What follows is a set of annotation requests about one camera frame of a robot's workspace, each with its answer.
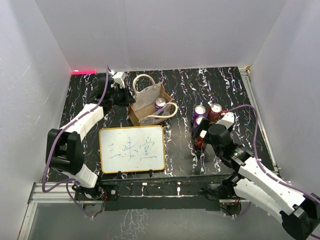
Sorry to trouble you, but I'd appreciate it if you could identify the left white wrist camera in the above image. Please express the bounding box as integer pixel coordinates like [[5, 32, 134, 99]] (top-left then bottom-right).
[[111, 72, 127, 89]]

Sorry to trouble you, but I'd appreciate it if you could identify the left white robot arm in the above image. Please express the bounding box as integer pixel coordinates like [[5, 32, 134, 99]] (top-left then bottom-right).
[[45, 73, 178, 200]]

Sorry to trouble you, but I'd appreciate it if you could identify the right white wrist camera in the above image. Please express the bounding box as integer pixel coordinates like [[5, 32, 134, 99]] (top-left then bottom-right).
[[216, 112, 235, 132]]

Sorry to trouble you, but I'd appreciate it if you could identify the red coke can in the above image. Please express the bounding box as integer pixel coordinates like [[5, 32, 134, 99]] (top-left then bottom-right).
[[207, 103, 222, 122], [194, 130, 207, 149]]

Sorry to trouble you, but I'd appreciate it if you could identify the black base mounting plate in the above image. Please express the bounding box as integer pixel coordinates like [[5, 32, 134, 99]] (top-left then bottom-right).
[[74, 173, 253, 212]]

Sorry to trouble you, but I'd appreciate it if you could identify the right side aluminium rail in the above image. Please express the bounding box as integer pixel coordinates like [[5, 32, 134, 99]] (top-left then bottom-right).
[[238, 66, 280, 176]]

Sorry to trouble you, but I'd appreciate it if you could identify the purple fanta can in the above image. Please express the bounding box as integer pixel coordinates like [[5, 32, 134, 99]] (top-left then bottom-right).
[[190, 105, 207, 124], [154, 97, 167, 110], [192, 116, 206, 136]]

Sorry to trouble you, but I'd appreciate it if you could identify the yellow-framed whiteboard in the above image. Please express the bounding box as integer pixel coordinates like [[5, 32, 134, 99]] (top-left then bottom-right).
[[99, 125, 166, 174]]

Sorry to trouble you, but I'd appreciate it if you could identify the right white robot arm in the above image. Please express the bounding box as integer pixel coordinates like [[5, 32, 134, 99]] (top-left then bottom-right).
[[205, 124, 320, 240]]

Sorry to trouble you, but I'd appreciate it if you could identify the aluminium frame rail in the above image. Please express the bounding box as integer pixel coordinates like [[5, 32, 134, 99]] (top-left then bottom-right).
[[18, 181, 106, 240]]

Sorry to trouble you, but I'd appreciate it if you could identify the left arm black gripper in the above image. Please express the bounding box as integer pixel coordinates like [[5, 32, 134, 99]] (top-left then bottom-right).
[[109, 85, 136, 108]]

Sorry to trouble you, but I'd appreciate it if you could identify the red light strip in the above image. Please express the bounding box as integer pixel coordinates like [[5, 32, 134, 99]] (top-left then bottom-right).
[[72, 70, 97, 75]]

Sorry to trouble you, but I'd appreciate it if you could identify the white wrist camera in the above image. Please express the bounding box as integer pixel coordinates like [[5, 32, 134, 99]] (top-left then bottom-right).
[[111, 72, 127, 89], [216, 112, 235, 132]]

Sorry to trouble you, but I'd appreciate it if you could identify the printed canvas tote bag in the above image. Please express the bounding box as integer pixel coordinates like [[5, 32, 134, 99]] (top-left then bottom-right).
[[128, 74, 178, 127]]

